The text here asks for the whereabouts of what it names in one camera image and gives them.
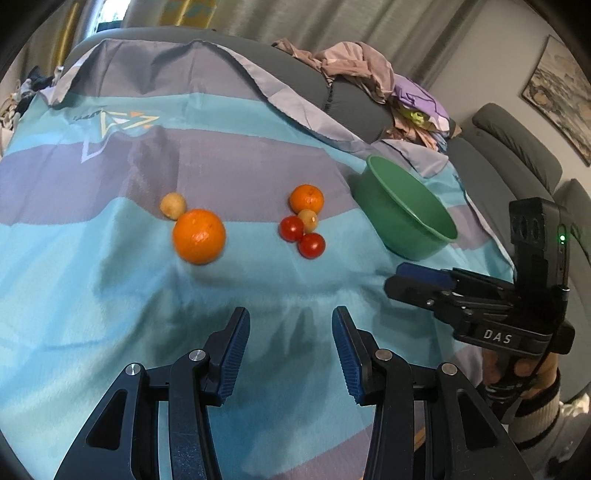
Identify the right forearm white sleeve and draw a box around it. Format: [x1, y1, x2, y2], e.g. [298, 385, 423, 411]
[508, 373, 590, 479]

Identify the right hand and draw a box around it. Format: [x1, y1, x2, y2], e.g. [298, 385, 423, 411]
[482, 349, 559, 399]

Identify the green plastic bowl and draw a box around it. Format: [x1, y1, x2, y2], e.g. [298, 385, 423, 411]
[352, 155, 459, 261]

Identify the grey sofa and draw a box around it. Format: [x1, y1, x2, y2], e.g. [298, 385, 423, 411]
[65, 27, 590, 400]

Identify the red cherry tomato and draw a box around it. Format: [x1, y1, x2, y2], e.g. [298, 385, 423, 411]
[279, 215, 304, 243]
[297, 232, 325, 259]

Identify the pile of clothes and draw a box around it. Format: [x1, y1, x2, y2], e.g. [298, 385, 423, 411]
[273, 38, 457, 154]

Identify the small orange mandarin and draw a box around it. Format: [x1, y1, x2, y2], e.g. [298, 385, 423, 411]
[288, 184, 325, 214]

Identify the large orange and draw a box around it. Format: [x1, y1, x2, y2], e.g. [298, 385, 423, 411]
[172, 209, 226, 265]

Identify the framed landscape painting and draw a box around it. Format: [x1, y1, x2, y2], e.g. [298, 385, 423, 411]
[522, 35, 590, 167]

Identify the small tan round fruit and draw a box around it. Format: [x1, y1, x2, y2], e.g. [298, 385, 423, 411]
[159, 192, 187, 221]

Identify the grey and yellow curtain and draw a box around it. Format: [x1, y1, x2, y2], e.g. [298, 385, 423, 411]
[32, 0, 484, 85]

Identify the striped blue purple sheet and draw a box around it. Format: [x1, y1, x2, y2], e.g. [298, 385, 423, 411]
[1, 39, 513, 479]

